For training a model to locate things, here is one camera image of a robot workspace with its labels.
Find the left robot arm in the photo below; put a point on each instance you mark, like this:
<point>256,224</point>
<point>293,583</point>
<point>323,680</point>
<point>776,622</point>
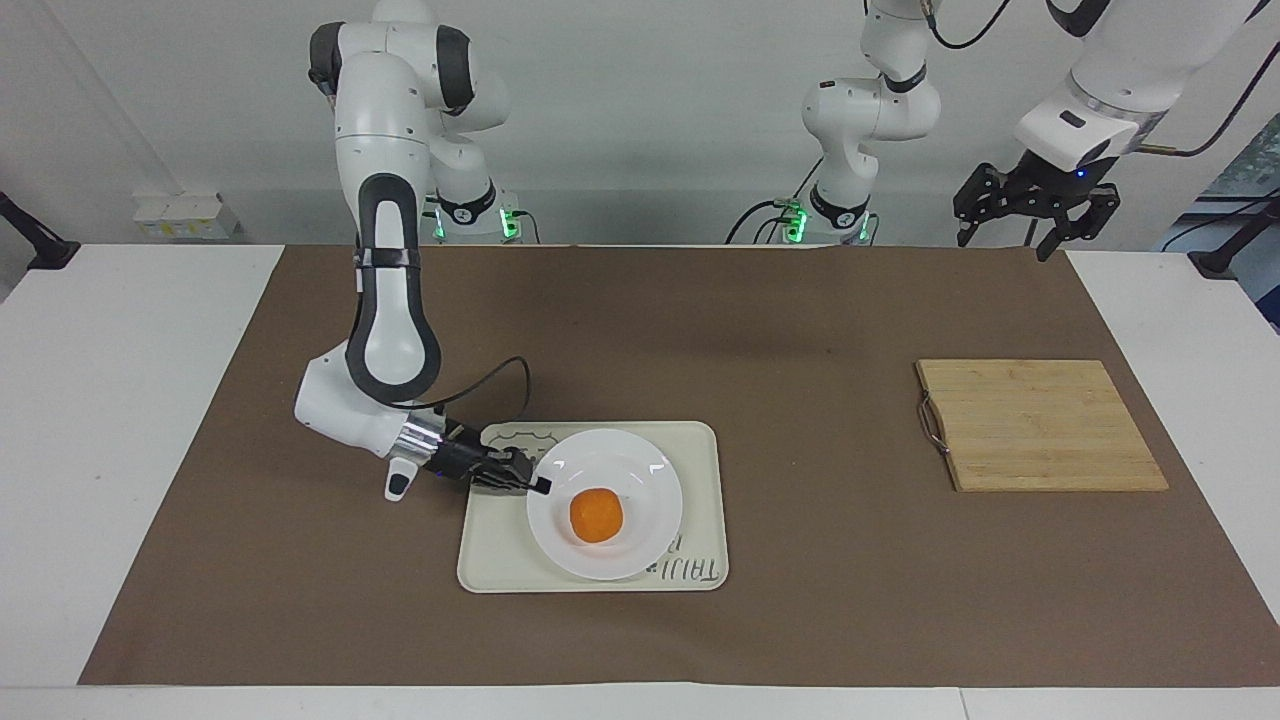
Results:
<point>880,110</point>

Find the bamboo cutting board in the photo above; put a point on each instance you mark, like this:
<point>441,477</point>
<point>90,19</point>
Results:
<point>1040,425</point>

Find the white wall socket strip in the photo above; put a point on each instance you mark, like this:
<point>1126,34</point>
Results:
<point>185,215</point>

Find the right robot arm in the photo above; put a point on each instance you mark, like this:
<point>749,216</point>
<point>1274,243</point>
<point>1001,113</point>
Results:
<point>390,340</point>

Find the cream plastic tray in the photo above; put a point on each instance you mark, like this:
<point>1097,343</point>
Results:
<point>495,555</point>

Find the black stand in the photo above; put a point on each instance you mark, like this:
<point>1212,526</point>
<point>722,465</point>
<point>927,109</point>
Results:
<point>1225,258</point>
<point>40,245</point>

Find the white round plate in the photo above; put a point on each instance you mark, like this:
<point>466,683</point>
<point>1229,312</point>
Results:
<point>650,490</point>

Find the orange fruit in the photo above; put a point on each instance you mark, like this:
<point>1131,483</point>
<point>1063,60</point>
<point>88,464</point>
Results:
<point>596,515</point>

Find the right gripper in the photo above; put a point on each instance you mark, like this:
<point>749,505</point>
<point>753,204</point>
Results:
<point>462,458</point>

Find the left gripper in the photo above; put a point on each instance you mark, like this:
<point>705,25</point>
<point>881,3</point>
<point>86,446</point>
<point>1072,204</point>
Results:
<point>1055,192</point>

